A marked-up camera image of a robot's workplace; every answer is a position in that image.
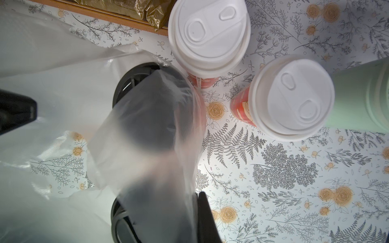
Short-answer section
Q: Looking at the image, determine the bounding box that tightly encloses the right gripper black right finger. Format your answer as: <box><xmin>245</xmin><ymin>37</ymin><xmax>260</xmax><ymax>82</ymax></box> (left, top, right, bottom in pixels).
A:
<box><xmin>197</xmin><ymin>191</ymin><xmax>222</xmax><ymax>243</ymax></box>

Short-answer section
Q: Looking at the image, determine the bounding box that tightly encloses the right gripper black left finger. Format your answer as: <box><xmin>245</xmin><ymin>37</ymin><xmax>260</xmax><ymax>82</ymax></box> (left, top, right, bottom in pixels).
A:
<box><xmin>1</xmin><ymin>90</ymin><xmax>37</xmax><ymax>135</ymax></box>

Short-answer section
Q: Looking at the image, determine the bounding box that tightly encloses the red cup black lid front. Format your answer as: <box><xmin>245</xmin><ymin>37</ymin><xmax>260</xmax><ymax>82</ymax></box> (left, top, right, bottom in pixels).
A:
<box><xmin>111</xmin><ymin>183</ymin><xmax>198</xmax><ymax>243</ymax></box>

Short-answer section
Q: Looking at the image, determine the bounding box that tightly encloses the red cup black lid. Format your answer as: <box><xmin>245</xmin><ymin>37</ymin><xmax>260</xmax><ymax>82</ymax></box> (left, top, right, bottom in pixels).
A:
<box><xmin>111</xmin><ymin>183</ymin><xmax>198</xmax><ymax>243</ymax></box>
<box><xmin>112</xmin><ymin>62</ymin><xmax>203</xmax><ymax>151</ymax></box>

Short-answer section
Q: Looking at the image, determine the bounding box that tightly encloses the clear plastic carrier bag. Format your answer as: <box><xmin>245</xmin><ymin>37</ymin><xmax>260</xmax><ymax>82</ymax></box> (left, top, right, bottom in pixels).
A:
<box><xmin>1</xmin><ymin>9</ymin><xmax>205</xmax><ymax>243</ymax></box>

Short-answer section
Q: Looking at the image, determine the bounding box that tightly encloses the orange two-tier shelf rack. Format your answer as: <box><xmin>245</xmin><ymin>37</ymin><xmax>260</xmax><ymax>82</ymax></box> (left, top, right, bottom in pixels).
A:
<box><xmin>31</xmin><ymin>0</ymin><xmax>168</xmax><ymax>36</ymax></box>

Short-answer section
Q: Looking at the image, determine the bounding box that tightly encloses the red cup white lid right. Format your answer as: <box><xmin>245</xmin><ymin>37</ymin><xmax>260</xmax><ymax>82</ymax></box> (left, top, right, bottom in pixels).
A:
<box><xmin>230</xmin><ymin>55</ymin><xmax>335</xmax><ymax>142</ymax></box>

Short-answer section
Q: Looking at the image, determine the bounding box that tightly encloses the red cup white lid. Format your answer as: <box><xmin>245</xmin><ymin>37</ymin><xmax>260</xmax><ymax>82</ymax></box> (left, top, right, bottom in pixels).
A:
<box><xmin>168</xmin><ymin>0</ymin><xmax>251</xmax><ymax>89</ymax></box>
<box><xmin>230</xmin><ymin>55</ymin><xmax>335</xmax><ymax>142</ymax></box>

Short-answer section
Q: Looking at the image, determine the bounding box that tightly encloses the gold snack bag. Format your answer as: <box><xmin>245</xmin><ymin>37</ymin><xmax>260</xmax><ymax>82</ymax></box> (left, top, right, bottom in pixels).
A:
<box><xmin>76</xmin><ymin>0</ymin><xmax>176</xmax><ymax>30</ymax></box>

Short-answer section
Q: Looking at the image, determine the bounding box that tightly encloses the red cup white lid rear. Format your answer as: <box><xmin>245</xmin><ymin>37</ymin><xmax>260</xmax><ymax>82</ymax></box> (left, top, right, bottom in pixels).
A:
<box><xmin>168</xmin><ymin>0</ymin><xmax>251</xmax><ymax>89</ymax></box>

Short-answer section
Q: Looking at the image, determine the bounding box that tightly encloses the green straw holder cup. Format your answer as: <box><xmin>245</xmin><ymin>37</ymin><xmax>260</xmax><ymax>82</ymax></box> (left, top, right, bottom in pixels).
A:
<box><xmin>325</xmin><ymin>57</ymin><xmax>389</xmax><ymax>133</ymax></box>

